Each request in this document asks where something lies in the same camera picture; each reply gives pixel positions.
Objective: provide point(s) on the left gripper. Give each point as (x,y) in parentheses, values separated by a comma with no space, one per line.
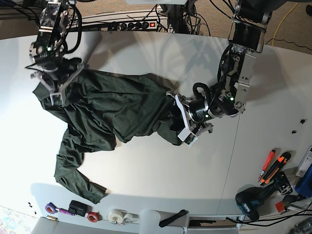
(194,114)

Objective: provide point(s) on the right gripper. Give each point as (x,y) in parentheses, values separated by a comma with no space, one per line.
(53,83)

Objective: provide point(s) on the dark green long-sleeve t-shirt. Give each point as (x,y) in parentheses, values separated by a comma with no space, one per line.
(101,109)

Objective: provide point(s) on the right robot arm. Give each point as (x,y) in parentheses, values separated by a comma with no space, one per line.
(48,52)

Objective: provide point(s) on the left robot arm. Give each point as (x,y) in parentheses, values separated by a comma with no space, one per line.
(228,96)

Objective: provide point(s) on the black power strip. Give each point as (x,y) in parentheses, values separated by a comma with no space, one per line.
(133,26)

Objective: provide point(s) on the orange black utility knife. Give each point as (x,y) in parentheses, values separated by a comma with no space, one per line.
(277,166)

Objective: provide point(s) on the clear tape roll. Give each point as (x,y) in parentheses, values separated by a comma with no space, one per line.
(116,216)
(130,218)

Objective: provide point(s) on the blue box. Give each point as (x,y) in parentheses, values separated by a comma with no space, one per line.
(304,185)

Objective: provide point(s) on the purple tape roll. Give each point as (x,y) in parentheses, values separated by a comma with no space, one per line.
(51,208)

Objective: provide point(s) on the purple marker pen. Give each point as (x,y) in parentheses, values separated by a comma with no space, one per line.
(63,211)

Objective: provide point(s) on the red tape roll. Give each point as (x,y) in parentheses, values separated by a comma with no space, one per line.
(93,217)

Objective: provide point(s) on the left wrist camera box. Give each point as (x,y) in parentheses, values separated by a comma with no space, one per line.
(188,137)

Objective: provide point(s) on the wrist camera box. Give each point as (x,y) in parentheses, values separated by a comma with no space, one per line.
(58,98)
(188,137)

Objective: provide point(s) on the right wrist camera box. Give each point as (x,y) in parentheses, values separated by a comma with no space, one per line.
(58,98)

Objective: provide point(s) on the teal black cordless drill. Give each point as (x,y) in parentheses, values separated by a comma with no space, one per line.
(251,198)

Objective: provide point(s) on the black action camera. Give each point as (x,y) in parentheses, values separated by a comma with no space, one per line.
(77,208)

